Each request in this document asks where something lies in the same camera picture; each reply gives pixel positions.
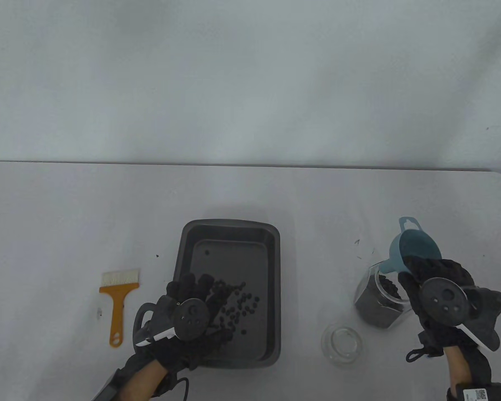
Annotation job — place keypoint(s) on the dark grey baking tray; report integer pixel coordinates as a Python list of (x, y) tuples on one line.
[(234, 250)]

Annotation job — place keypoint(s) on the clear glass jar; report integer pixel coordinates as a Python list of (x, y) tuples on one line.
[(369, 300)]

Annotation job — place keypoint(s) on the person's left forearm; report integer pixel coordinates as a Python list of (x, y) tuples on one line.
[(140, 382)]

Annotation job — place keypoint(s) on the person's left fingers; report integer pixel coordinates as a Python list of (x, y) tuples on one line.
[(190, 284)]

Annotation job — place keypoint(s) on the round black glove tracker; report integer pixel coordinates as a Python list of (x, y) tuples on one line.
[(444, 300), (192, 319)]

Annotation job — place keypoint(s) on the clear glass jar lid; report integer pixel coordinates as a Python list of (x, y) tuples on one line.
[(341, 340)]

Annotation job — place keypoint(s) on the blue plastic funnel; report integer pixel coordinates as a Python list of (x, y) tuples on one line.
[(417, 246)]

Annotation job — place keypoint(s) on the person's left hand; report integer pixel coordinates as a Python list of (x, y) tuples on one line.
[(217, 334)]

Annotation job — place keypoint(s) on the black wrist camera with label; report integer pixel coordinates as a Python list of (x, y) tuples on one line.
[(480, 393)]

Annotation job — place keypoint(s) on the person's right hand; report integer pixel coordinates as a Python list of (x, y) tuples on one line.
[(434, 334)]

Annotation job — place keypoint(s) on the person's right thumb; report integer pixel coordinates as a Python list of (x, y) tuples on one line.
[(409, 290)]

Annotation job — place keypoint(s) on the person's right forearm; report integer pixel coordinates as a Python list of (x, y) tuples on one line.
[(457, 369)]

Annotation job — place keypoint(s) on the orange brush with white bristles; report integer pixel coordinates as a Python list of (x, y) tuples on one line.
[(117, 303)]

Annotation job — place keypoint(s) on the scattered black beads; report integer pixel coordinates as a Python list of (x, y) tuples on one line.
[(244, 303)]

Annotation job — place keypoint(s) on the heap of black beads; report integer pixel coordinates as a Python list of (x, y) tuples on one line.
[(375, 311)]

